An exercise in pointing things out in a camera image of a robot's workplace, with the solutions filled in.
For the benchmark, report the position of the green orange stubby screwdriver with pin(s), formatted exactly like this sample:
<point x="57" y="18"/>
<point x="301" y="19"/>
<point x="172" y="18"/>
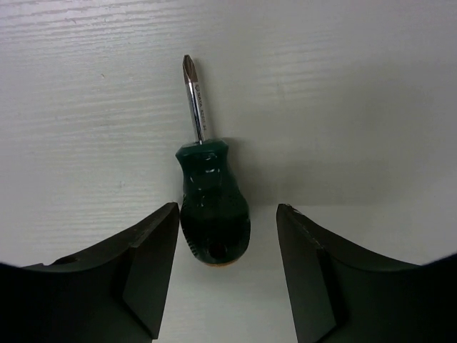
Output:
<point x="214" y="216"/>

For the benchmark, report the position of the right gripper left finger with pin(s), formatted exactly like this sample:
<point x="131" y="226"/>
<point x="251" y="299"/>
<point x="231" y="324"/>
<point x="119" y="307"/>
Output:
<point x="113" y="291"/>

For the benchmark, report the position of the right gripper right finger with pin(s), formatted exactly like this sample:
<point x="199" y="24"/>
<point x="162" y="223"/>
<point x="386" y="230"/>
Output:
<point x="342" y="292"/>

